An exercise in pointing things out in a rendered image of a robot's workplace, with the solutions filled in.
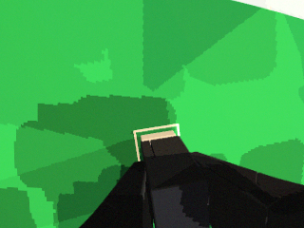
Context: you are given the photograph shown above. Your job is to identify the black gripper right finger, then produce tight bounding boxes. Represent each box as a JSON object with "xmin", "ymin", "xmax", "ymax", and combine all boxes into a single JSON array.
[{"xmin": 190, "ymin": 152, "xmax": 304, "ymax": 228}]

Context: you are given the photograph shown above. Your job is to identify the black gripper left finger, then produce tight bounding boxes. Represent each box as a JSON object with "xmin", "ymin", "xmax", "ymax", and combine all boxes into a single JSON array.
[{"xmin": 80, "ymin": 161, "xmax": 153, "ymax": 228}]

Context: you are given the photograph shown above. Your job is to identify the black plug with cable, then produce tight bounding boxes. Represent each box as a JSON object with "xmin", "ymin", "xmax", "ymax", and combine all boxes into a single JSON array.
[{"xmin": 141, "ymin": 136, "xmax": 210, "ymax": 228}]

